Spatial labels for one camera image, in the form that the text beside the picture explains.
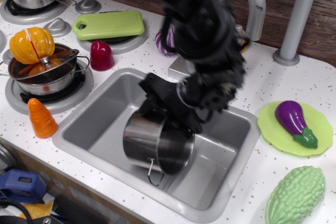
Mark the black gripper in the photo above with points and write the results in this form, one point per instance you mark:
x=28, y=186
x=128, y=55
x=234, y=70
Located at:
x=162, y=98

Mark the steel pot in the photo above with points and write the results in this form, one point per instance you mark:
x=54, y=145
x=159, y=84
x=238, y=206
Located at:
x=49, y=83
x=153, y=142

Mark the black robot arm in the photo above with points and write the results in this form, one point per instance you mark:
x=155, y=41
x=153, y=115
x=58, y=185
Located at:
x=205, y=35

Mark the grey sink basin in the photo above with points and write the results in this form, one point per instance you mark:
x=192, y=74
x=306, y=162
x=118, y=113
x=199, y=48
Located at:
x=93, y=132

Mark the steel pot lid tilted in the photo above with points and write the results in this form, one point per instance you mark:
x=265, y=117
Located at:
x=20, y=71

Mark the silver curved faucet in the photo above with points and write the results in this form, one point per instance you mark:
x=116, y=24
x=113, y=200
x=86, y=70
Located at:
x=181, y=68

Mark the grey middle stove burner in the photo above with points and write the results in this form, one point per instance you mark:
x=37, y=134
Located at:
x=118, y=48

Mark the grey stove burner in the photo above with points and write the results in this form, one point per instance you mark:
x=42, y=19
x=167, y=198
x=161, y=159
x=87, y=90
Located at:
x=48, y=14
x=118, y=48
x=66, y=99

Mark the red toy pepper piece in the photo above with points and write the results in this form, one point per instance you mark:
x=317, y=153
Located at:
x=101, y=56

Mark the grey front stove burner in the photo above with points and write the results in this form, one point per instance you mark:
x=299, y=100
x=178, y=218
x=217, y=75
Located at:
x=66, y=99

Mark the purple striped toy onion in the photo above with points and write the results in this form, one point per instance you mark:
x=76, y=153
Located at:
x=169, y=41

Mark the green cutting board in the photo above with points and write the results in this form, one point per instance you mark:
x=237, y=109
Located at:
x=108, y=25

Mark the orange toy carrot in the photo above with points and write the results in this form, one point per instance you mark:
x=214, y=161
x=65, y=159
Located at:
x=44, y=125

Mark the yellow toy corn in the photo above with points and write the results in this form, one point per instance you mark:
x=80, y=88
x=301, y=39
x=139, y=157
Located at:
x=244, y=45

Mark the grey stove knob upper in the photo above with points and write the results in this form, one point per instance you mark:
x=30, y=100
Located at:
x=87, y=7

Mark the grey stove knob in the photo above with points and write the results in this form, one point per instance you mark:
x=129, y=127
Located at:
x=58, y=27
x=87, y=7

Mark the grey stove knob lower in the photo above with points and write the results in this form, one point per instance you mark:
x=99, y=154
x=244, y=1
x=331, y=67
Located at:
x=58, y=27

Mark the orange toy pumpkin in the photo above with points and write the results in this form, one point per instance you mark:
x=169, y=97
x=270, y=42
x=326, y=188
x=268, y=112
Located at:
x=30, y=45

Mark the purple toy eggplant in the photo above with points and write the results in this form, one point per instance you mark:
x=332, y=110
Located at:
x=290, y=115

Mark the grey back stove burner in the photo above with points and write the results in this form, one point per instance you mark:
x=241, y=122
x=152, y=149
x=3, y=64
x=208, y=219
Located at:
x=48, y=14

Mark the blue tool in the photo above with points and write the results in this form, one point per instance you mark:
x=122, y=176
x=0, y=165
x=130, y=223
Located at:
x=22, y=186

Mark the green toy bitter gourd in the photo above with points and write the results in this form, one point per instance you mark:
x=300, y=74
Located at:
x=295, y=196

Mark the light green plate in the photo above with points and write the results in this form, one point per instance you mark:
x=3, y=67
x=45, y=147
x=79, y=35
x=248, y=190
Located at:
x=280, y=138

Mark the grey vertical pole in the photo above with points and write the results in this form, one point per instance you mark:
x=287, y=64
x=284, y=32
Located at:
x=287, y=54

